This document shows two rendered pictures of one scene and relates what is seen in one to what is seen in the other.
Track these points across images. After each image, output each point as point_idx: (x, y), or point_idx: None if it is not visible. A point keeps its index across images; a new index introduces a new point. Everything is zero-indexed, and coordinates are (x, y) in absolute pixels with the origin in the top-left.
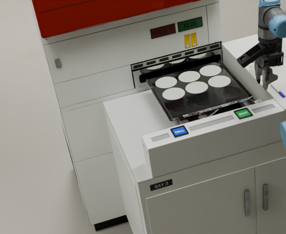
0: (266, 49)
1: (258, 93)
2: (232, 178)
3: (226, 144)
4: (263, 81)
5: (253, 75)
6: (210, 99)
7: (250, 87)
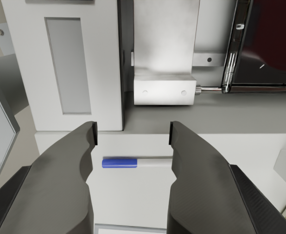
0: None
1: (224, 111)
2: None
3: None
4: (57, 151)
5: None
6: None
7: (274, 108)
